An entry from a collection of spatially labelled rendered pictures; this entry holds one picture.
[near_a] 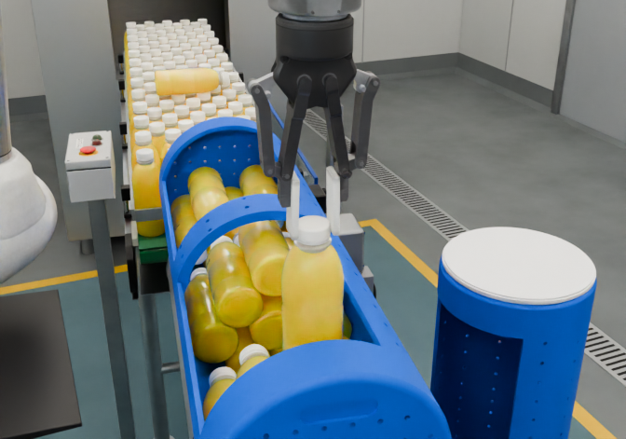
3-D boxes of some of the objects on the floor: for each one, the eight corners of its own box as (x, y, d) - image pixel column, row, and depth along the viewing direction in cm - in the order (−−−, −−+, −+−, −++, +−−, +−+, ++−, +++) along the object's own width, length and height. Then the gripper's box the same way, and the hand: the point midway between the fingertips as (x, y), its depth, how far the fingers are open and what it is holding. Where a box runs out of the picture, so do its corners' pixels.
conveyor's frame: (156, 532, 208) (120, 249, 170) (138, 256, 353) (116, 70, 315) (321, 500, 219) (322, 227, 181) (238, 245, 363) (229, 63, 325)
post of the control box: (129, 498, 219) (85, 188, 177) (129, 487, 223) (86, 182, 181) (142, 496, 220) (102, 186, 178) (142, 486, 224) (102, 180, 182)
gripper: (233, 23, 66) (242, 256, 76) (410, 16, 69) (396, 240, 80) (223, 7, 72) (232, 224, 83) (385, 1, 76) (374, 210, 86)
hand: (313, 204), depth 80 cm, fingers closed on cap, 4 cm apart
